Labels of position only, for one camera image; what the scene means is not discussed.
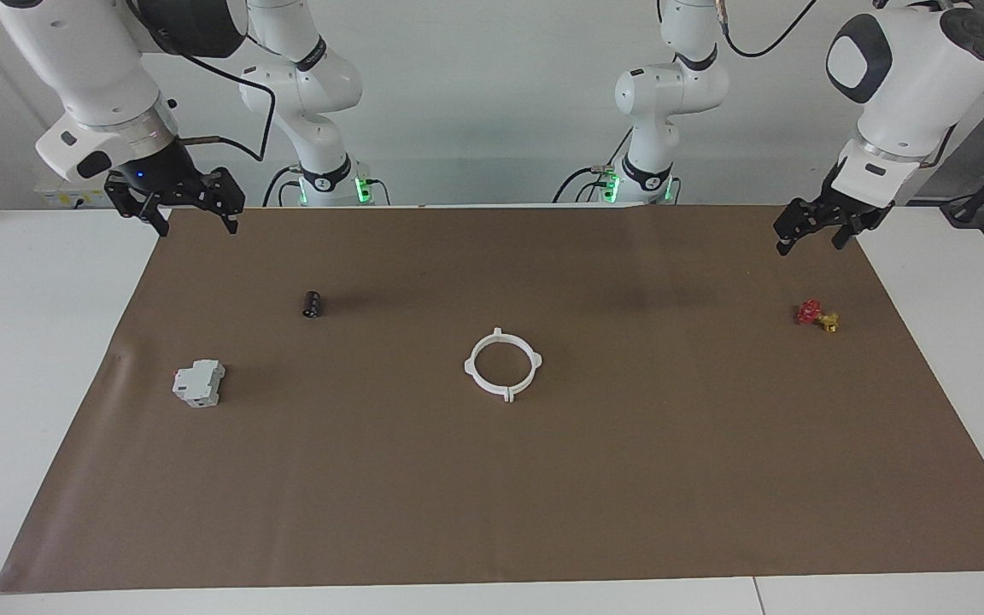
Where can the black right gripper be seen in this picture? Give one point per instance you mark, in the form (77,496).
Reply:
(155,175)

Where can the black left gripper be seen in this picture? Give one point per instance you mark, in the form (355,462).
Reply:
(855,201)

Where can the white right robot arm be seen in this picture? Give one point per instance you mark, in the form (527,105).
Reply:
(90,68)

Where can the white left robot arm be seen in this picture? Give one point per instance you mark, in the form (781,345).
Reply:
(910,94)

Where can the red and yellow valve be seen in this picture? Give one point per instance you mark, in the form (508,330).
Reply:
(810,313)

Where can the white box with yellow label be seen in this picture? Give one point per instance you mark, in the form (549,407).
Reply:
(61,196)

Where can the black cylindrical capacitor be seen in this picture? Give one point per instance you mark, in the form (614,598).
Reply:
(313,305)

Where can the white circuit breaker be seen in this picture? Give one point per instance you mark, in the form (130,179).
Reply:
(199,383)

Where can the brown paper mat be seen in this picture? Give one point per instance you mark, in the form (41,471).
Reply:
(492,495)

